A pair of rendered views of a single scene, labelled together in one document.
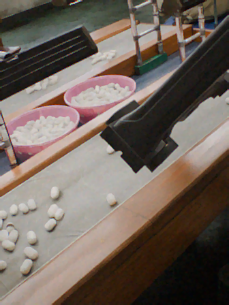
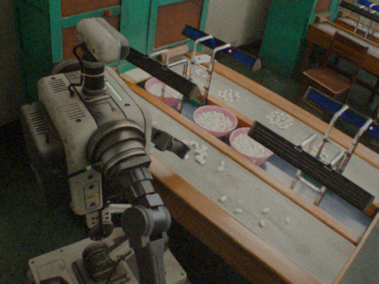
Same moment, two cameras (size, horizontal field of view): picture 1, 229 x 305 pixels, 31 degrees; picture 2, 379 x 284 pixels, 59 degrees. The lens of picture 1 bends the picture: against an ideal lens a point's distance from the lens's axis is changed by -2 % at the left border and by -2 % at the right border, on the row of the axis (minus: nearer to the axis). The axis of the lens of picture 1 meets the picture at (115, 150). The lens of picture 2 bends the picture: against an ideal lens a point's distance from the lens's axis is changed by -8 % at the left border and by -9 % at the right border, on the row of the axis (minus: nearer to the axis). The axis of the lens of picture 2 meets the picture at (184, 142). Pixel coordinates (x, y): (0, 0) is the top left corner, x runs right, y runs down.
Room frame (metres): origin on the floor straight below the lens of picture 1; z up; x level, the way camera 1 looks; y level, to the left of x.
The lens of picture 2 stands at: (0.74, -1.50, 2.00)
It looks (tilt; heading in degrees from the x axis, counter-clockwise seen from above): 39 degrees down; 78
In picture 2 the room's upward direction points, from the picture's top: 9 degrees clockwise
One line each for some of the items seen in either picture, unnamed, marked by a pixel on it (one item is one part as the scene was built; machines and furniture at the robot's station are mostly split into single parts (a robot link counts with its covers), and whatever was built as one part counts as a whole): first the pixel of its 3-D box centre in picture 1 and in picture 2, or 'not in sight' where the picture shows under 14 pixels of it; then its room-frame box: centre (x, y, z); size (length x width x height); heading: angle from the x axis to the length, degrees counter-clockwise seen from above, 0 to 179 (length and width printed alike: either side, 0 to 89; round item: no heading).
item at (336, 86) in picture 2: not in sight; (329, 79); (2.77, 1.48, 0.45); 0.44 x 0.43 x 0.91; 122
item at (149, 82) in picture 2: not in sight; (164, 92); (0.98, 0.56, 0.72); 0.27 x 0.27 x 0.10
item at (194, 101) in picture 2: not in sight; (207, 72); (1.24, 0.56, 0.90); 0.20 x 0.19 x 0.45; 130
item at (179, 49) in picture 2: not in sight; (174, 51); (1.06, 0.99, 0.83); 0.30 x 0.06 x 0.07; 40
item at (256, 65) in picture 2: not in sight; (219, 44); (1.30, 0.61, 1.08); 0.62 x 0.08 x 0.07; 130
